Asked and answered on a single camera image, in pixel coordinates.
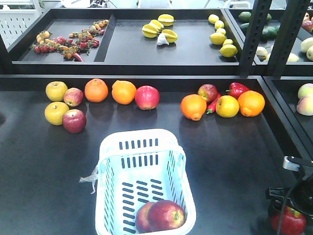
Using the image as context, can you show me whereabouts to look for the green avocado pile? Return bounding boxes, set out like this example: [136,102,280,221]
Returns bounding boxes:
[238,11,281,40]

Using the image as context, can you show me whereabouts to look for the red bell pepper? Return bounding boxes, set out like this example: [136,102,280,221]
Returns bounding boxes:
[226,82,250,99]

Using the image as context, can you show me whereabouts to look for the mixed apple mango pile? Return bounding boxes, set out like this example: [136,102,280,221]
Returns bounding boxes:
[301,12,313,33]

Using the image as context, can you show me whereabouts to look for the cherry tomato vine pile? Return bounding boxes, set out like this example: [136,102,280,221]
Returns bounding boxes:
[29,19,110,62]

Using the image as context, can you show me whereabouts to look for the yellow green apple back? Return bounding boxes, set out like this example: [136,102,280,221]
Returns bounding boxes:
[45,81,68,102]

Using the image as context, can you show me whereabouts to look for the red chili pepper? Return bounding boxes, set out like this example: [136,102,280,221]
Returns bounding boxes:
[206,93,221,114]

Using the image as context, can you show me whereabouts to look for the dark red apple back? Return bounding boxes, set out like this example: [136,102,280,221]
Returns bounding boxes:
[198,84,218,103]

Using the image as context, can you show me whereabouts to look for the orange at far left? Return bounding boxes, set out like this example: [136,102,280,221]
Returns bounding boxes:
[112,80,136,105]

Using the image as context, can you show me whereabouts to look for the red apple beside gripper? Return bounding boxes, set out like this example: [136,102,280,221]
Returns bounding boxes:
[62,109,87,134]

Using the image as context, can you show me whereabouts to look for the small pink apple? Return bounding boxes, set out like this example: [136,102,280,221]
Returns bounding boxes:
[63,88,84,107]

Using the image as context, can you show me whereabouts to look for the light blue plastic basket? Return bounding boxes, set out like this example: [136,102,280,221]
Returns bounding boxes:
[80,129,196,235]

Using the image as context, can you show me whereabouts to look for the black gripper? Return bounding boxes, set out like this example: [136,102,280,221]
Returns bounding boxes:
[265,155,313,218]

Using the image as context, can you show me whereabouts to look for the dark red apple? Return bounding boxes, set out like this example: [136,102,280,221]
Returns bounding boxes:
[147,200,185,232]
[280,206,307,235]
[198,84,218,103]

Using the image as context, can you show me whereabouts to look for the rear peach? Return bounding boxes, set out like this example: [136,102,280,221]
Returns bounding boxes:
[297,83,313,99]

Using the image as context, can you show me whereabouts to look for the white garlic bulb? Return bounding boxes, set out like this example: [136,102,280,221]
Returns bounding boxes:
[156,33,169,46]

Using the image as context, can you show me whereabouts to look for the black shelf upright posts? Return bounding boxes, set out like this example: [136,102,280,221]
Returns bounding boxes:
[239,0,312,78]

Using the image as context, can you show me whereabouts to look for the orange with navel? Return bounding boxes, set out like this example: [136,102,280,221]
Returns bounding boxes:
[180,94,207,121]

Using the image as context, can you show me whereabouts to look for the yellow green apple front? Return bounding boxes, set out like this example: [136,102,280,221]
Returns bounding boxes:
[45,101,69,126]

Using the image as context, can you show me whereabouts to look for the yellow round fruit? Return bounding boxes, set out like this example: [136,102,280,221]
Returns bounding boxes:
[216,95,240,118]

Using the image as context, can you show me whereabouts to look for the front peach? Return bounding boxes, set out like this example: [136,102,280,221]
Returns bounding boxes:
[296,94,313,116]

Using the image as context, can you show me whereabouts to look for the bright orange right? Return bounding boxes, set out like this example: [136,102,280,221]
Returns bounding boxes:
[237,90,265,117]

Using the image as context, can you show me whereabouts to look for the yellow green apple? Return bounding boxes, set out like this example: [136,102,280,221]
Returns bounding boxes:
[45,81,68,102]
[45,101,69,126]

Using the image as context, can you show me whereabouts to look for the yellow starfruit pile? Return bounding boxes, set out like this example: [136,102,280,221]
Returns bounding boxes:
[141,14,178,44]

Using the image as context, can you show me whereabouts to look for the pale yellow pears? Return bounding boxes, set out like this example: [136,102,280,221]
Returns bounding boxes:
[256,38,312,63]

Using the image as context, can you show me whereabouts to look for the dark red apple front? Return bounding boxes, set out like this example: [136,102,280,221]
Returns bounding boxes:
[147,200,185,232]

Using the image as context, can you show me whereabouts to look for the peach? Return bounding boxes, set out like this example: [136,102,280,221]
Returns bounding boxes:
[297,83,313,99]
[296,94,313,116]

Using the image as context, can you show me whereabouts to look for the yellow lemon pile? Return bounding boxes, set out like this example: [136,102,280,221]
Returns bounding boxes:
[208,14,238,58]

